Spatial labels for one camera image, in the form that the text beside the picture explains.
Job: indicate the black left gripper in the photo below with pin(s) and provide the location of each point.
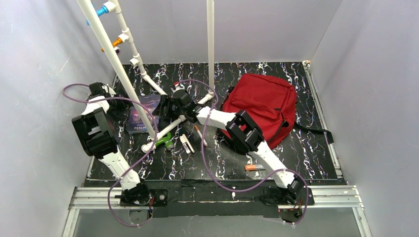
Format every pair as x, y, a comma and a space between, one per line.
115, 103

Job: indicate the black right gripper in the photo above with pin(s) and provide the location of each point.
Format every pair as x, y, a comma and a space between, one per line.
166, 106

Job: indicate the dark purple book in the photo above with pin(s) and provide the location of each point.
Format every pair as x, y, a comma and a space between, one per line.
135, 123

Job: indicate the red student backpack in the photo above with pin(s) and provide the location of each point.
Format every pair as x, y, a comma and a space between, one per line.
271, 103

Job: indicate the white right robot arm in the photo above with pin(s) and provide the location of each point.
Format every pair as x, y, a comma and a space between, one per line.
245, 134

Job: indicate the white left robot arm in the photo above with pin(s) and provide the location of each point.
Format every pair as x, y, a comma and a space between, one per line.
96, 133

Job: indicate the green pipe clamp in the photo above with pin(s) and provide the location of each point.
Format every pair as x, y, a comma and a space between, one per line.
166, 142

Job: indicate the orange tipped white pen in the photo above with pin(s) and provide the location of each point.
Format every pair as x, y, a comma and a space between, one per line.
200, 135

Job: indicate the orange pipe fitting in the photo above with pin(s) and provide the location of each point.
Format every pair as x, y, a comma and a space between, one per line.
117, 42

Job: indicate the blue pipe fitting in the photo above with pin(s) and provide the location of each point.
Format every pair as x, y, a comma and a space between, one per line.
105, 8

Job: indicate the orange capped grey marker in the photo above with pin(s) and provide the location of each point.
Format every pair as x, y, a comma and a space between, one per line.
254, 167

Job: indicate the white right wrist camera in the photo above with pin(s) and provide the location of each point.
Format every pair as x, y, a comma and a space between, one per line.
176, 86

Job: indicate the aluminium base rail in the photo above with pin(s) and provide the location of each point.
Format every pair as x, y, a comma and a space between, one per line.
191, 192

